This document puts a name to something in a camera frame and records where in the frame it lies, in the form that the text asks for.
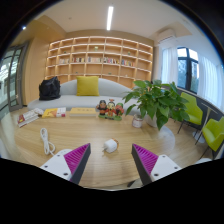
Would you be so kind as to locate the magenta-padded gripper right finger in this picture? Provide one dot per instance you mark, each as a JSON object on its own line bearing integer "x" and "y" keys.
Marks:
{"x": 165, "y": 165}

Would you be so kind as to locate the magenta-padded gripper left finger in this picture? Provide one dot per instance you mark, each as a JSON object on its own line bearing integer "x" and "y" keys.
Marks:
{"x": 55, "y": 165}

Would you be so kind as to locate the white gold-trimmed cube charger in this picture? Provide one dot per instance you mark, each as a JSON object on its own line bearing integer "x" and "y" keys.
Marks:
{"x": 110, "y": 146}

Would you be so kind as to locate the white chair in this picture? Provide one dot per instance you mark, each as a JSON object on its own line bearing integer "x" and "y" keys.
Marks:
{"x": 204, "y": 160}

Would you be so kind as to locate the small white jar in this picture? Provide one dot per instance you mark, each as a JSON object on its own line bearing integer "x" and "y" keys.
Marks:
{"x": 137, "y": 121}

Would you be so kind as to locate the yellow and red booklet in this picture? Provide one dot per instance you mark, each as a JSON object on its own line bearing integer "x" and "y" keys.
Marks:
{"x": 53, "y": 112}

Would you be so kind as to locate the red and white magazine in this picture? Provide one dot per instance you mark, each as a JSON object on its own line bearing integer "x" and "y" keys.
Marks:
{"x": 28, "y": 117}

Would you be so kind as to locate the lime green chair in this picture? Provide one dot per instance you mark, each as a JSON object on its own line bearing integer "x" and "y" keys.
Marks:
{"x": 193, "y": 110}
{"x": 213, "y": 133}

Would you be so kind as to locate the flat yellow book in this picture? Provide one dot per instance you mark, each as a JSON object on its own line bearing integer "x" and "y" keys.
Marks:
{"x": 82, "y": 111}

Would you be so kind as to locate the green potted plant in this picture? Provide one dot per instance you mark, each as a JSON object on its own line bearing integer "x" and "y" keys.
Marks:
{"x": 156, "y": 100}

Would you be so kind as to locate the black bag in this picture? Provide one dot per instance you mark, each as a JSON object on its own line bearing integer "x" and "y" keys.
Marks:
{"x": 50, "y": 89}

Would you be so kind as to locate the colourful three-figure figurine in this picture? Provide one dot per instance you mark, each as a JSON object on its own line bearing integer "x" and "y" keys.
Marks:
{"x": 110, "y": 110}

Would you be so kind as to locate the yellow cushion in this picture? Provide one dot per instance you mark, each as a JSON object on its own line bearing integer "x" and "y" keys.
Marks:
{"x": 87, "y": 86}

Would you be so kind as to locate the grey curved sofa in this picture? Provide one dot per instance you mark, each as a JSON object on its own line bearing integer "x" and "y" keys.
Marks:
{"x": 110, "y": 88}

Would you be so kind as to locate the white sheer curtain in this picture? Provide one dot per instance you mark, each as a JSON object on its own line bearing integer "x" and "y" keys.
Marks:
{"x": 210, "y": 80}
{"x": 169, "y": 65}

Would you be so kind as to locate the grey-framed glass door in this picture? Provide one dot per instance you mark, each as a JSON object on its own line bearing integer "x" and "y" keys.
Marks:
{"x": 15, "y": 76}

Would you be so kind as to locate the dark-framed window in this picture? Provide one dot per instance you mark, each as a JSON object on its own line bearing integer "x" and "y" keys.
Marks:
{"x": 187, "y": 70}

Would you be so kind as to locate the wooden bookshelf unit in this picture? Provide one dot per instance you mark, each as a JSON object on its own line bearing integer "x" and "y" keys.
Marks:
{"x": 100, "y": 58}

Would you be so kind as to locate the white air conditioner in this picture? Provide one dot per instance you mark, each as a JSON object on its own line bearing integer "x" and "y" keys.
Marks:
{"x": 166, "y": 35}

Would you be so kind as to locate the round ceiling spotlight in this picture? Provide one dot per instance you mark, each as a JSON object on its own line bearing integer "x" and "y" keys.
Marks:
{"x": 24, "y": 27}

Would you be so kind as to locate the long ceiling light strip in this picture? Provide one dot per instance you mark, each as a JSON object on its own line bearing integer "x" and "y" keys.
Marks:
{"x": 110, "y": 18}

